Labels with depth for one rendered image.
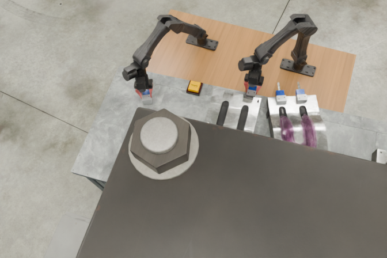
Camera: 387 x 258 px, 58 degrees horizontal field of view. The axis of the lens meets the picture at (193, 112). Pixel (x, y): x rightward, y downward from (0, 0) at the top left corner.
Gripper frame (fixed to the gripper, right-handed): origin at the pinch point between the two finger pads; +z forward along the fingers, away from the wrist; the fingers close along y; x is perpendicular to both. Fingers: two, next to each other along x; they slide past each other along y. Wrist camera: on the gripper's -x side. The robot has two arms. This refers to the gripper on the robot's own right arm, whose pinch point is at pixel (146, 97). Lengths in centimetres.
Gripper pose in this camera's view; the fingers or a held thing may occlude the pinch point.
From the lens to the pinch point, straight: 197.7
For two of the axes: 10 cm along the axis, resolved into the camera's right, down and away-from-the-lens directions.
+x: -0.6, -5.4, 8.4
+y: 9.9, -1.3, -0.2
